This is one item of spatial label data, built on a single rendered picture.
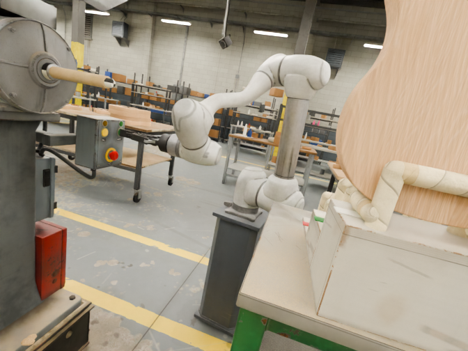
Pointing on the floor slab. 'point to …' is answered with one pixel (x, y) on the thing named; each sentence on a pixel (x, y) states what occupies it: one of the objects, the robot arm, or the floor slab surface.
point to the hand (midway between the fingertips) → (127, 134)
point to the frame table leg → (248, 331)
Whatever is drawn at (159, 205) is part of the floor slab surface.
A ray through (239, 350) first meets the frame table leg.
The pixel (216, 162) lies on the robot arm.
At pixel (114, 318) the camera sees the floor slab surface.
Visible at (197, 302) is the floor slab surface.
